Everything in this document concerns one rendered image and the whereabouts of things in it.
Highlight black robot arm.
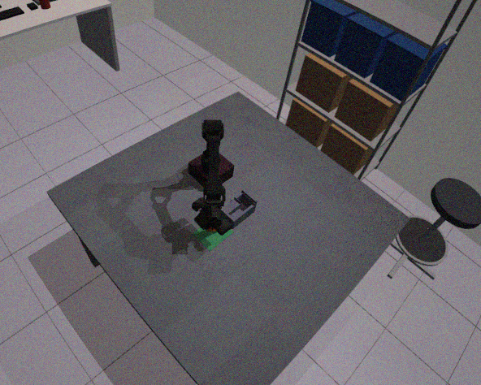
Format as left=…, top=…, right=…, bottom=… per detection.
left=194, top=120, right=226, bottom=230

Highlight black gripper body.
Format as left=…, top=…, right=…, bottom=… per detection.
left=192, top=197, right=232, bottom=236

